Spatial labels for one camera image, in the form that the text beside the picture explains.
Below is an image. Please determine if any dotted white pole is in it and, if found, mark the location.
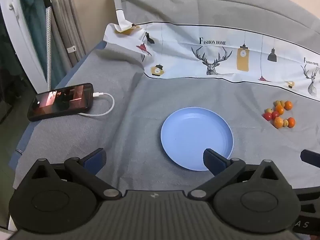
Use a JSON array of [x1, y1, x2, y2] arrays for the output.
[[42, 0, 54, 92]]

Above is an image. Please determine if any white window frame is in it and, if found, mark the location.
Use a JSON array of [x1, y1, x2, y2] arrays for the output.
[[0, 0, 48, 85]]

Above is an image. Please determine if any grey curtain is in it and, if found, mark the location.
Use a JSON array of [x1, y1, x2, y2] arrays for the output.
[[50, 0, 87, 68]]

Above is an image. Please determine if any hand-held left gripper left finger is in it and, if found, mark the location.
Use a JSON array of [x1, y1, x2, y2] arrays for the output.
[[31, 148, 122, 201]]

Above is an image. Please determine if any teal curtain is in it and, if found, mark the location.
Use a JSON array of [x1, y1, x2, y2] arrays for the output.
[[17, 0, 63, 85]]

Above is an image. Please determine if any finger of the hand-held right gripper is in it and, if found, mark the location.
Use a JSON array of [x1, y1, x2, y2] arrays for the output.
[[301, 149, 320, 165]]

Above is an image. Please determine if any black smartphone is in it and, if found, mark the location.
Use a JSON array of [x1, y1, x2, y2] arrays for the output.
[[27, 83, 95, 122]]

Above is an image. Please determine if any white charging cable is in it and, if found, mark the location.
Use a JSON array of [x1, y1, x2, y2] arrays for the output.
[[77, 92, 115, 117]]

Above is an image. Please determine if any grey cloth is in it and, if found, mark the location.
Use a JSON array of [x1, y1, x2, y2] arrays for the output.
[[12, 42, 320, 190]]

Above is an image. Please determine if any light blue plate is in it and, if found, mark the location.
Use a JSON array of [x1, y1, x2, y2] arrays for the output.
[[160, 107, 234, 172]]

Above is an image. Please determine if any white printed cloth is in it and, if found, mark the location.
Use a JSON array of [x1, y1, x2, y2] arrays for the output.
[[103, 5, 320, 98]]

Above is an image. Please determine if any grey quilt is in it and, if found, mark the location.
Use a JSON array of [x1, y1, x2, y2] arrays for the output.
[[105, 0, 320, 55]]

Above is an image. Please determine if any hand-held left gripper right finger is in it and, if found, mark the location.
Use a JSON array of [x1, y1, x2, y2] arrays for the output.
[[187, 148, 288, 201]]

